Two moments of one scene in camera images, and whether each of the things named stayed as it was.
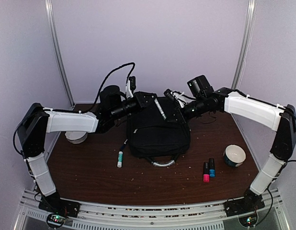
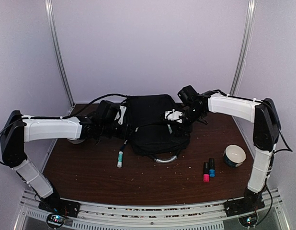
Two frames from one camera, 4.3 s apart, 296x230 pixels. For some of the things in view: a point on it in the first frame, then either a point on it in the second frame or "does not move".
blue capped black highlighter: [211, 170] does not move
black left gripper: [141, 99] -> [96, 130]
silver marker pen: [160, 108] -> [170, 129]
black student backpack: [159, 141] does not move
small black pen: [123, 145] does not move
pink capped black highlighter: [206, 175] does not move
